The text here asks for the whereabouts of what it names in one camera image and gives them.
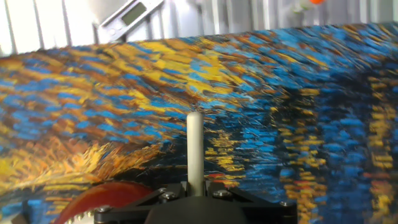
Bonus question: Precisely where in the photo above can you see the pale wooden drumstick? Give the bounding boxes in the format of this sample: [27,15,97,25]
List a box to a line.
[185,111,205,197]

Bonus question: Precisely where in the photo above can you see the blue starry night painted cloth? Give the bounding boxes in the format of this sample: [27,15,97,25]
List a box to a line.
[0,21,398,224]

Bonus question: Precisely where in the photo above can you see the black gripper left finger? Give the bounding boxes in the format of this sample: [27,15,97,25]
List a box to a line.
[94,182,188,224]

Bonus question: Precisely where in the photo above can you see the red drum with white skin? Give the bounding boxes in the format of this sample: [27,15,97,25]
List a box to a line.
[52,182,155,224]

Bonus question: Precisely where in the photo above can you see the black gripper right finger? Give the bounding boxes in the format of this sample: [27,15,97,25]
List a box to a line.
[205,182,298,224]

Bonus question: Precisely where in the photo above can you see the white digital scale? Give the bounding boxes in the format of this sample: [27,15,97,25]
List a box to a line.
[93,0,165,43]

